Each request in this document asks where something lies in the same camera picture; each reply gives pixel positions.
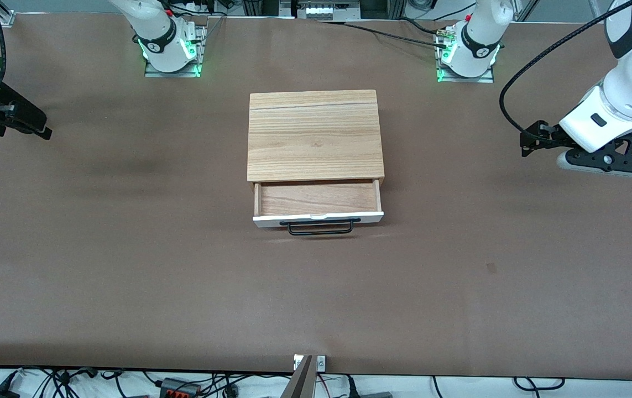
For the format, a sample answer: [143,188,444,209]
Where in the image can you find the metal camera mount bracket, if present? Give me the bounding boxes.
[280,354,327,398]

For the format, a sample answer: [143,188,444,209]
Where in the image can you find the short black table cable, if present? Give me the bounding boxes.
[393,18,441,35]

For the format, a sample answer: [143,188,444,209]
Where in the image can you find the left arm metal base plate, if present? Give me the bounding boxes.
[436,22,497,84]

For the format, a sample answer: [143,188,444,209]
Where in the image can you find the long black table cable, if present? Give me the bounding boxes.
[316,21,450,49]

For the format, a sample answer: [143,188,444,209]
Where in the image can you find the black looped floor cable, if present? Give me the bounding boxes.
[514,376,566,391]

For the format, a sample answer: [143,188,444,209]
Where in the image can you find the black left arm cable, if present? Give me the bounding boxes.
[499,0,632,145]

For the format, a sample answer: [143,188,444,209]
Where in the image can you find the wooden drawer cabinet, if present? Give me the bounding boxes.
[247,90,386,186]

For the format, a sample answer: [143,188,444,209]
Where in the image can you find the black cylindrical vase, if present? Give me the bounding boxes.
[0,82,47,132]

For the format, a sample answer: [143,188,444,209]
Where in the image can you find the white drawer with black handle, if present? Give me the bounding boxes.
[253,179,385,237]

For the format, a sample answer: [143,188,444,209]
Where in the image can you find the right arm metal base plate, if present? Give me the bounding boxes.
[144,25,203,78]

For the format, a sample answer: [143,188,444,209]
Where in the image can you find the white grey power strip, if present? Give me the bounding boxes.
[294,0,362,22]

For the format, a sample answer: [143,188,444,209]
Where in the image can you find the black power strip red switches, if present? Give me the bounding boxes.
[158,378,201,398]

